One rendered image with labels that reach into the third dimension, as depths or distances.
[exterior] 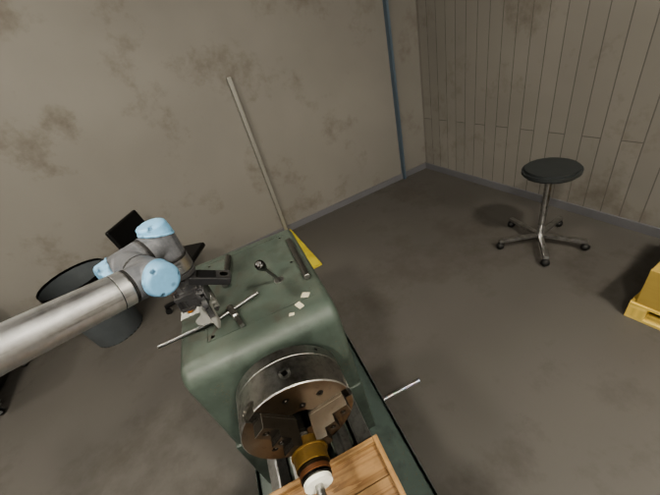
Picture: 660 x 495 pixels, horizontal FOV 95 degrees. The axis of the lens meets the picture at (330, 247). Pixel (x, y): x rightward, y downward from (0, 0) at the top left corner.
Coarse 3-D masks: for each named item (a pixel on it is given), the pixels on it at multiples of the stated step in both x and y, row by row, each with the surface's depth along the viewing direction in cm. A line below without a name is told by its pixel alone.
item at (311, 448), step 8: (304, 440) 75; (312, 440) 73; (320, 440) 74; (304, 448) 72; (312, 448) 72; (320, 448) 73; (296, 456) 72; (304, 456) 71; (312, 456) 71; (320, 456) 71; (328, 456) 73; (296, 464) 72; (304, 464) 70; (312, 464) 70; (320, 464) 70; (328, 464) 71; (304, 472) 69; (312, 472) 68; (304, 480) 68
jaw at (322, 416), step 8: (344, 392) 83; (328, 400) 82; (336, 400) 81; (344, 400) 80; (320, 408) 81; (328, 408) 80; (336, 408) 79; (344, 408) 79; (312, 416) 80; (320, 416) 79; (328, 416) 78; (336, 416) 80; (312, 424) 78; (320, 424) 77; (328, 424) 77; (336, 424) 78; (320, 432) 76; (328, 432) 77; (328, 440) 76
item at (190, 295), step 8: (192, 264) 84; (192, 272) 83; (184, 280) 85; (184, 288) 85; (192, 288) 86; (200, 288) 85; (208, 288) 92; (176, 296) 86; (184, 296) 84; (192, 296) 85; (200, 296) 86; (208, 296) 88; (184, 304) 86; (192, 304) 87; (184, 312) 86
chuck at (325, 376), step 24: (288, 360) 80; (312, 360) 82; (264, 384) 76; (288, 384) 74; (312, 384) 76; (336, 384) 80; (240, 408) 79; (264, 408) 74; (288, 408) 77; (312, 408) 81; (240, 432) 76; (312, 432) 86; (264, 456) 83
